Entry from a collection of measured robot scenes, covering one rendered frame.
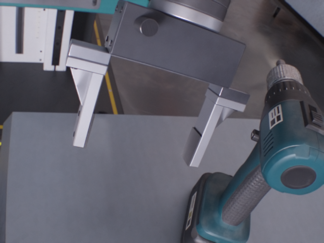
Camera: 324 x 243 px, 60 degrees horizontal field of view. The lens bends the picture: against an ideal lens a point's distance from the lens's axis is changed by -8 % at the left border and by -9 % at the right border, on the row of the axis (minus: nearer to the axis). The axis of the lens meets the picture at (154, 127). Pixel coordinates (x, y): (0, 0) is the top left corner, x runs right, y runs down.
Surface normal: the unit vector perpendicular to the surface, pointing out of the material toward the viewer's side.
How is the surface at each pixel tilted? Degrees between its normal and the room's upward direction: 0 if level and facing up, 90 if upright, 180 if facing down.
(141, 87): 0
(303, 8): 78
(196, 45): 66
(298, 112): 17
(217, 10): 72
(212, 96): 83
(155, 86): 0
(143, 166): 0
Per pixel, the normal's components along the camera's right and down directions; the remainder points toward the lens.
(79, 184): 0.29, -0.66
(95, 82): 0.25, 0.41
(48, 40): 0.25, 0.75
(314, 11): -0.85, -0.15
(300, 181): -0.23, 0.65
